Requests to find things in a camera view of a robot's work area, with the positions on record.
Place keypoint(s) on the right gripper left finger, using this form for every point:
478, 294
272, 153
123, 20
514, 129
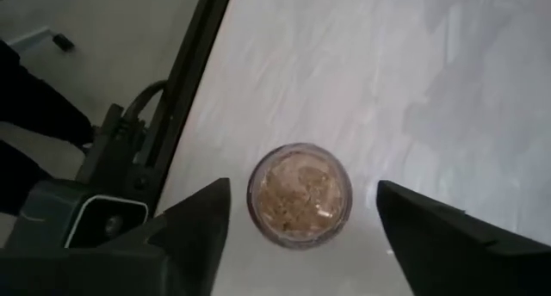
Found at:
172, 261

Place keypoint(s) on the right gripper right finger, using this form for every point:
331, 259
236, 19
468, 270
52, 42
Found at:
452, 261

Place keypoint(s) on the small cork-stoppered saffron jar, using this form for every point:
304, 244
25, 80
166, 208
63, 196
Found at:
300, 195

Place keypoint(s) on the person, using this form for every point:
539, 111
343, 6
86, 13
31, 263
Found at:
34, 102

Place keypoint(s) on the office chair base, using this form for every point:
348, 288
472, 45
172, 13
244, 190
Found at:
63, 42

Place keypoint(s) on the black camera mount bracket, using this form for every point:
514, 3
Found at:
112, 149

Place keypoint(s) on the table-level camera housing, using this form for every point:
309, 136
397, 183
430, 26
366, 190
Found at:
51, 210

